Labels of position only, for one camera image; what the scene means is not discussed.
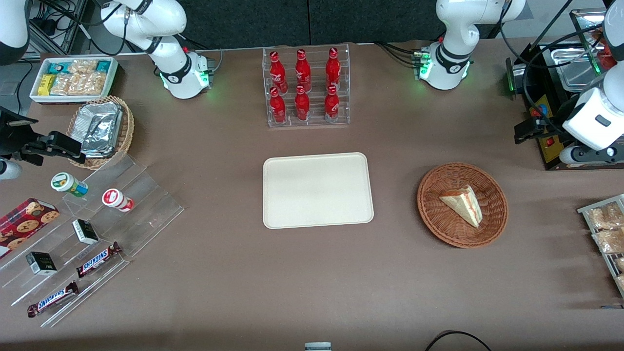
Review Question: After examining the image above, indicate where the red lid cup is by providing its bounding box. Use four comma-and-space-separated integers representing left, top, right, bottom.
101, 188, 135, 213

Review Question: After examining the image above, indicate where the silver foil pack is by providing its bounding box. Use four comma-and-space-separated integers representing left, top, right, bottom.
80, 119, 118, 158
77, 102, 123, 142

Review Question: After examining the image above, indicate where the green lid cup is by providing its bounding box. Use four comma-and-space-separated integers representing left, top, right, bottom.
51, 172, 89, 197

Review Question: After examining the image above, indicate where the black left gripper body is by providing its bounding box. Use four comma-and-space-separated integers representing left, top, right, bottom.
533, 116, 572, 140

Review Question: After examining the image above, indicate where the small black box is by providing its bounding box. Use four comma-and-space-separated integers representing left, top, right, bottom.
72, 219, 99, 245
25, 251, 58, 276

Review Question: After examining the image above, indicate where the clear acrylic bottle rack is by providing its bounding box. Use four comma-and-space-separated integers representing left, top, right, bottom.
262, 43, 351, 128

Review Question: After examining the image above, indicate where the tray of bagged snacks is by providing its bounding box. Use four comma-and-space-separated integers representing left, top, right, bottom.
578, 194, 624, 298

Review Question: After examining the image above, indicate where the Snickers bar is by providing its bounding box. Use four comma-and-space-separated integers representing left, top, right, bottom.
27, 281, 79, 318
76, 242, 122, 278

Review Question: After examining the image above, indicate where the red sausage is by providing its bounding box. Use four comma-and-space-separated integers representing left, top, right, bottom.
597, 32, 617, 70

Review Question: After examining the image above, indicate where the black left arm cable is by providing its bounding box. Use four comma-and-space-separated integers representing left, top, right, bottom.
523, 24, 610, 135

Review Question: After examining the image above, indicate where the clear acrylic stepped display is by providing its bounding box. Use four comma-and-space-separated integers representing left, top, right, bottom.
0, 154, 185, 328

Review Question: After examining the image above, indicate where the black table cable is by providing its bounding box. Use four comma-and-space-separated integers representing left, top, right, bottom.
424, 330, 493, 351

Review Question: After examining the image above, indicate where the light wicker basket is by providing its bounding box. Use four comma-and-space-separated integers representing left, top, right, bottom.
66, 96, 135, 170

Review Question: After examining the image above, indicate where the clear cracker pack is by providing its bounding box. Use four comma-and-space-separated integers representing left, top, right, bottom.
51, 73, 81, 96
78, 72, 107, 96
68, 59, 98, 75

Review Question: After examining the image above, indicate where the white rectangular snack bin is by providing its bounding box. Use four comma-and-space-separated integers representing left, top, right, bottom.
29, 57, 119, 104

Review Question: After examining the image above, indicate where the black base cable bundle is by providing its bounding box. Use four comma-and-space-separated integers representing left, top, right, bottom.
374, 41, 421, 67

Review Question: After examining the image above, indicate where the black food warmer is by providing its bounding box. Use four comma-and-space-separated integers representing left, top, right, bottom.
506, 9, 624, 170

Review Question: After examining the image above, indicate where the steel warmer pan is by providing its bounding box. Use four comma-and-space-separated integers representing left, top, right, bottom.
551, 43, 606, 92

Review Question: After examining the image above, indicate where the cream plastic tray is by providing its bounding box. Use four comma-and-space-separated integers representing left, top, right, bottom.
263, 152, 374, 230

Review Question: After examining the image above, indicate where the red cola bottle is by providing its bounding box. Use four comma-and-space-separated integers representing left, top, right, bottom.
295, 49, 312, 93
270, 51, 288, 93
324, 85, 340, 122
326, 47, 341, 91
270, 87, 287, 124
294, 85, 311, 121

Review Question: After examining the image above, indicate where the aluminium frame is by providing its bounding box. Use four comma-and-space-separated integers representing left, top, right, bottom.
28, 0, 89, 57

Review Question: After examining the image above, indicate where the brown wicker basket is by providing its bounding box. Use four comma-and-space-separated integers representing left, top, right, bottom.
417, 162, 509, 249

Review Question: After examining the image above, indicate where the triangular sandwich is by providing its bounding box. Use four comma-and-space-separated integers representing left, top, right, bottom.
439, 184, 483, 229

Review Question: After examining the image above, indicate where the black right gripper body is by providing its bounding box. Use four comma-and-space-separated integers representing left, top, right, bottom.
0, 106, 40, 164

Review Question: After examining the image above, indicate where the red cookie box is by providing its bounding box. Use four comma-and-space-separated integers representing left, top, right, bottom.
0, 197, 60, 259

